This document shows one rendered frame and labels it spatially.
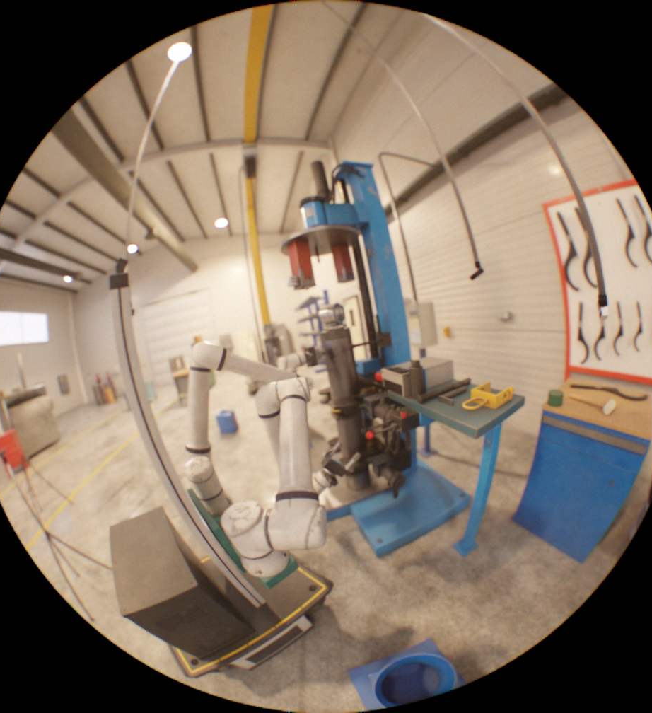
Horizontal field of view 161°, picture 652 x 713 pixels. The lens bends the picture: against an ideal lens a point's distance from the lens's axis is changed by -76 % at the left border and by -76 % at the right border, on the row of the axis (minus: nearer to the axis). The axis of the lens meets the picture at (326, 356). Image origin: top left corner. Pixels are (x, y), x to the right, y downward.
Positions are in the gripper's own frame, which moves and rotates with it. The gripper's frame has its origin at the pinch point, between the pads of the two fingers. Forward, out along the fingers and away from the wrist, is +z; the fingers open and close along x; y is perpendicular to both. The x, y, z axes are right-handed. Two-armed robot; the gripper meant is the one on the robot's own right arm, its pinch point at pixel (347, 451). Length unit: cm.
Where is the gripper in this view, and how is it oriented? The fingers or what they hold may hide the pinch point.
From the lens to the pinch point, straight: 120.9
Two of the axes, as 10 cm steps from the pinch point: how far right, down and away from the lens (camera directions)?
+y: -2.7, -0.9, 9.6
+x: 7.4, 6.2, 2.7
